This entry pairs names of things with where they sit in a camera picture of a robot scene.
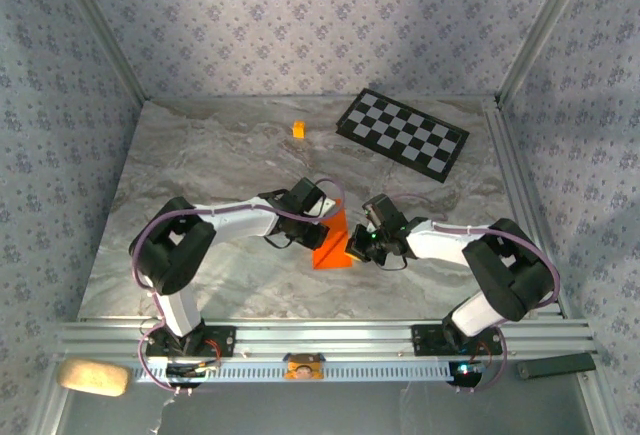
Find orange paper sheet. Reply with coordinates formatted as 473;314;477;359
312;198;354;270

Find black white checkerboard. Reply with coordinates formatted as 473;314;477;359
334;87;470;184

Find cartoon face sticker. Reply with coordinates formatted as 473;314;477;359
282;352;325;381

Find black flat bar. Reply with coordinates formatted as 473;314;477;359
516;352;597;380

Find beige sponge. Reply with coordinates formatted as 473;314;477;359
56;357;131;397

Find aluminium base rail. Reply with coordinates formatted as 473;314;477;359
54;319;599;361

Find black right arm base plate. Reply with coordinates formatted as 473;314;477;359
410;323;504;357

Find white slotted cable duct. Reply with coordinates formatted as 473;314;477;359
132;359;454;384

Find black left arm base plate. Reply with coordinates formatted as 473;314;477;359
145;325;237;358

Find aluminium side rail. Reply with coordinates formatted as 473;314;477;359
482;102;571;319

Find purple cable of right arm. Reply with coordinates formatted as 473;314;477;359
392;193;560;396

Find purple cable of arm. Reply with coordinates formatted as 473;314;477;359
392;193;560;396
130;177;346;399

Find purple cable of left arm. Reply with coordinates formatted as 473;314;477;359
130;177;346;399

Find aluminium frame post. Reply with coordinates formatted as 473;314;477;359
494;0;594;106

